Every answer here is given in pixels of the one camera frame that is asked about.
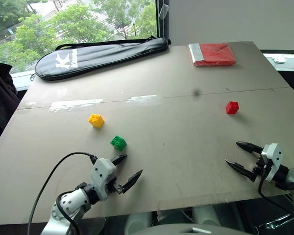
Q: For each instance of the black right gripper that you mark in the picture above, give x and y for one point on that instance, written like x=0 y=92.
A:
x=261 y=167

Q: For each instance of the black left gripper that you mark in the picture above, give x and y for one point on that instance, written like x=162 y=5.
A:
x=114 y=186

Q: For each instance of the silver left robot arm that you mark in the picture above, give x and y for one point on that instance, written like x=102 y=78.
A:
x=71 y=203

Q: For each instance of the green toy brick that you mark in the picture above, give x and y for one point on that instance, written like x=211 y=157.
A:
x=118 y=142

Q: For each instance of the red toy brick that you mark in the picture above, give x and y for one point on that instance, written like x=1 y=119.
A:
x=232 y=107

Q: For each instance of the yellow toy brick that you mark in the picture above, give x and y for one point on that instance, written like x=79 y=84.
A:
x=96 y=120

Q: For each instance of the short clear tape strip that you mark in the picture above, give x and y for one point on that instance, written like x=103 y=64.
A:
x=143 y=99

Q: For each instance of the grey robot torso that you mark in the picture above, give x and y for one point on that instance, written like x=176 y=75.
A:
x=186 y=226

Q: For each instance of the long clear tape strip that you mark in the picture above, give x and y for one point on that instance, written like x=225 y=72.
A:
x=74 y=104

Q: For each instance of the small white round device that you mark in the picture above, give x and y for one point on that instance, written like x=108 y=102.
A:
x=278 y=59

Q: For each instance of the red cloth in plastic pack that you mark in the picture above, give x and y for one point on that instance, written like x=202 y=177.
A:
x=215 y=54

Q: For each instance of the black racket bag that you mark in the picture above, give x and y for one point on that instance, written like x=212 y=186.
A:
x=93 y=58

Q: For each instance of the dark clothing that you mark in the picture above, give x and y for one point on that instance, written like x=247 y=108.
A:
x=1 y=98

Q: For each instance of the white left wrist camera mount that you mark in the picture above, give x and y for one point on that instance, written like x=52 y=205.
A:
x=101 y=173

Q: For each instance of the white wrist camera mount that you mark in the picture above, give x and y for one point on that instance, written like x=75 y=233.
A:
x=101 y=173
x=274 y=159

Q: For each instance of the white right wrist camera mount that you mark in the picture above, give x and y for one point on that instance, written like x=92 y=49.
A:
x=274 y=159

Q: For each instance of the black window frame post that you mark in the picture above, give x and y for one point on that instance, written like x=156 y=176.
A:
x=162 y=27

